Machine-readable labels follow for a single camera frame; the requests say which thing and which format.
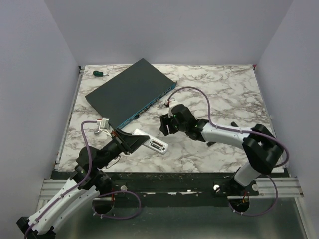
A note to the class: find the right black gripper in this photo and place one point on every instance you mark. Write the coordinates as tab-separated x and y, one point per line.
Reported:
164	120

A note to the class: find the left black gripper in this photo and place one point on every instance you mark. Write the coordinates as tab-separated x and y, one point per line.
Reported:
128	143

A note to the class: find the AAA battery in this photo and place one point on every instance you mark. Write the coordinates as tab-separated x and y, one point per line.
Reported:
157	145

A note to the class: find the white remote control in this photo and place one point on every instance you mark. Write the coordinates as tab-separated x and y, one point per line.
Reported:
148	142

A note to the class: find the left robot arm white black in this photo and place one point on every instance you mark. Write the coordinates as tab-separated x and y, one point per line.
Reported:
87	182

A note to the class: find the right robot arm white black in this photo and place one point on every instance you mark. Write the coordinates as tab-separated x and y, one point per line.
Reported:
262	150

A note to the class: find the black rectangular bar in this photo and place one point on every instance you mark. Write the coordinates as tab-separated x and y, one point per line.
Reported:
212	134

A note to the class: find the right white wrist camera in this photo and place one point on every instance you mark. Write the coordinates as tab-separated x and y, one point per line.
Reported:
170	104

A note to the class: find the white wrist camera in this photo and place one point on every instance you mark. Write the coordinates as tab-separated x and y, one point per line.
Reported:
170	104
103	122

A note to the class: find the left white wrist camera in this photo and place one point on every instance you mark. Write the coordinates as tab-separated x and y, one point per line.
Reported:
103	122

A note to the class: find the dark network switch blue front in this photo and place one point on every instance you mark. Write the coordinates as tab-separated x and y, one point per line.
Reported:
127	95

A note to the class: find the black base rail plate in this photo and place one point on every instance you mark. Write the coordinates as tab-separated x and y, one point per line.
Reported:
135	190

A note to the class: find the green handled screwdriver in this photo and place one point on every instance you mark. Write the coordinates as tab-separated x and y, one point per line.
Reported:
99	74

